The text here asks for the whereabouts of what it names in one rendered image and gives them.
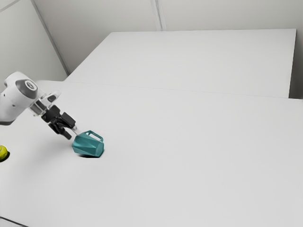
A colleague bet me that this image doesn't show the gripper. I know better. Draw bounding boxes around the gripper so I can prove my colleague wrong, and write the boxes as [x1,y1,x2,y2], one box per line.
[41,105,79,140]

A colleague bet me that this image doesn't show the teal faceted mug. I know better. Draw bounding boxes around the teal faceted mug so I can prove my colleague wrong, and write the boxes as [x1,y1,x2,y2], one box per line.
[71,130,105,158]

